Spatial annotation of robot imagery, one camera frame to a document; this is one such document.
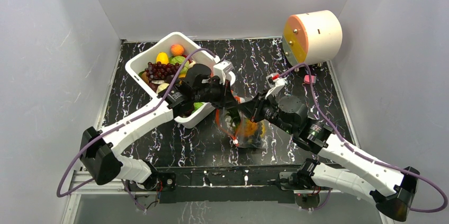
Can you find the yellow toy lemon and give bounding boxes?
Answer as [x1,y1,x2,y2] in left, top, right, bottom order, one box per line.
[156,52,169,65]

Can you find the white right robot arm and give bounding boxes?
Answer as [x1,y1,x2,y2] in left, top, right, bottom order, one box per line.
[237,95,418,222]

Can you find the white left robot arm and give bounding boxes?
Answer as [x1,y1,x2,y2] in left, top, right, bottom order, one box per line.
[80,61,238,190]

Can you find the green toy cabbage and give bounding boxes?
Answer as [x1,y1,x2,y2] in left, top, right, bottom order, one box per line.
[169,56,190,74]

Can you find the orange toy pineapple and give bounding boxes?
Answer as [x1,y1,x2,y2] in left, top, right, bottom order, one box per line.
[224,110,266,138]

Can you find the clear zip top bag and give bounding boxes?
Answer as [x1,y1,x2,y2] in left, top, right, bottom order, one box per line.
[215,109,267,149]

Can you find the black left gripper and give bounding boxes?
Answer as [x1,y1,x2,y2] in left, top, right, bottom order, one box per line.
[194,78,239,111]

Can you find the orange toy fruit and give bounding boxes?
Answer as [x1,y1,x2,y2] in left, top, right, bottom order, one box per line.
[170,44,185,57]

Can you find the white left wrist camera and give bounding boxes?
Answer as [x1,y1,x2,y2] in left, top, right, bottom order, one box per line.
[212,60,234,85]

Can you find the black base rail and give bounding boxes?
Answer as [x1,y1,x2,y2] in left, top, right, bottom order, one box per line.
[133,164,337,212]

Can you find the white plastic bin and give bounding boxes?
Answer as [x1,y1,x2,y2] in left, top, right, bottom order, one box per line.
[125,32,214,129]

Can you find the pink eraser block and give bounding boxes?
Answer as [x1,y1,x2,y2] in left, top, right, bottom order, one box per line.
[303,75,316,85]

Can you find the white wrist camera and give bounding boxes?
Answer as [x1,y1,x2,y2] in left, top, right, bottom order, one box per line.
[265,73,286,99]
[212,60,234,85]

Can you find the white cylinder drum toy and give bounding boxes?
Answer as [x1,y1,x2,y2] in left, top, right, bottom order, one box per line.
[282,10,343,66]

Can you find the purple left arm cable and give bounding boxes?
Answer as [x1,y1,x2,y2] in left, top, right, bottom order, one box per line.
[56,48,220,199]

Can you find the dark blue toy grapes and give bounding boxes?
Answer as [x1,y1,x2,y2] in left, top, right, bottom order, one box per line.
[239,123,266,148]

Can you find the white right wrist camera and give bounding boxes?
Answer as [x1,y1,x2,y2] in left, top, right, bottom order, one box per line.
[265,73,286,99]

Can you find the red toy grapes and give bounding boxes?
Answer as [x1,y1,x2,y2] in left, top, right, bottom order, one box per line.
[143,62,180,80]

